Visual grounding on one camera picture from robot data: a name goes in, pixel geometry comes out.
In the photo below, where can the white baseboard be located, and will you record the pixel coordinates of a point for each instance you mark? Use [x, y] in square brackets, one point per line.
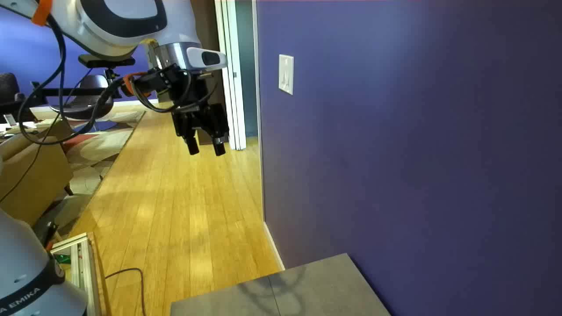
[273, 245]

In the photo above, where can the brown cardboard box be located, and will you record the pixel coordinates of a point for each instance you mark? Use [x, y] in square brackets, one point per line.
[32, 176]

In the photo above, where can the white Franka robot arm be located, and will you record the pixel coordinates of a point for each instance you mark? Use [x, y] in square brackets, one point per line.
[111, 18]

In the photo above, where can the white double switch wall plate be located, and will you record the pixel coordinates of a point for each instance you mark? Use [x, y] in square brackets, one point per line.
[285, 75]

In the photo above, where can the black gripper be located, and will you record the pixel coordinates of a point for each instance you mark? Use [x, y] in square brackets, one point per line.
[199, 108]

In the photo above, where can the black camera tripod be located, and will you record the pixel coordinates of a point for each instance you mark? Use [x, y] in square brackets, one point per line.
[104, 71]

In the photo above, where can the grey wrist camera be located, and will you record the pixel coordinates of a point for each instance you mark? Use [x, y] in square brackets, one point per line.
[202, 59]

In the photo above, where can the grey concrete-look side table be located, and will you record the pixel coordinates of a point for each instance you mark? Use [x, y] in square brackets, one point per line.
[281, 291]

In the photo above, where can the white door frame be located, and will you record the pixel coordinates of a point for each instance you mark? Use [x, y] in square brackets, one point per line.
[230, 71]

